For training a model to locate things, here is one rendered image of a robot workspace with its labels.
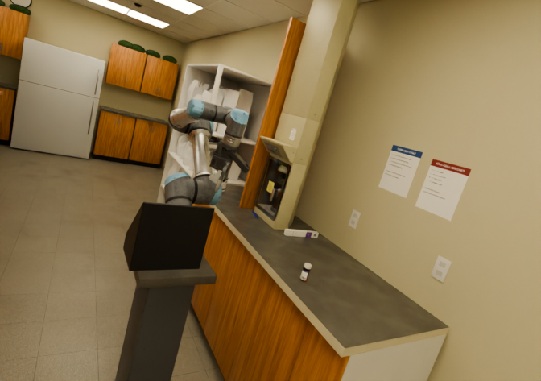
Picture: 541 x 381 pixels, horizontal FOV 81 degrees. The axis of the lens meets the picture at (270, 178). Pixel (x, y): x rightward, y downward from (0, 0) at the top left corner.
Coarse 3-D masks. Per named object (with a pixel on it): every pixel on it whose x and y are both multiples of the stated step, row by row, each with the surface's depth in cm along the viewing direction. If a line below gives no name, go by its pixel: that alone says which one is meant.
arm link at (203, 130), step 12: (204, 120) 172; (192, 132) 167; (204, 132) 168; (192, 144) 167; (204, 144) 165; (204, 156) 161; (204, 168) 157; (204, 180) 151; (204, 192) 148; (216, 192) 151; (204, 204) 152; (216, 204) 155
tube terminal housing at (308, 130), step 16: (288, 128) 218; (304, 128) 204; (320, 128) 225; (288, 144) 216; (304, 144) 208; (304, 160) 212; (288, 176) 210; (304, 176) 224; (288, 192) 213; (256, 208) 240; (288, 208) 217; (272, 224) 218; (288, 224) 221
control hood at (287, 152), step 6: (264, 138) 221; (264, 144) 229; (276, 144) 208; (282, 144) 202; (282, 150) 205; (288, 150) 203; (294, 150) 205; (282, 156) 213; (288, 156) 205; (294, 156) 207
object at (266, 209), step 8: (272, 160) 228; (280, 160) 219; (272, 168) 226; (280, 168) 217; (288, 168) 209; (264, 176) 234; (272, 176) 225; (280, 176) 216; (264, 184) 233; (280, 184) 215; (264, 192) 231; (280, 192) 213; (264, 200) 229; (272, 200) 220; (280, 200) 213; (264, 208) 228; (272, 208) 219; (272, 216) 218
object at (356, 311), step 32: (224, 192) 273; (256, 224) 216; (256, 256) 173; (288, 256) 179; (320, 256) 192; (288, 288) 146; (320, 288) 153; (352, 288) 162; (384, 288) 173; (320, 320) 127; (352, 320) 134; (384, 320) 141; (416, 320) 149; (352, 352) 117
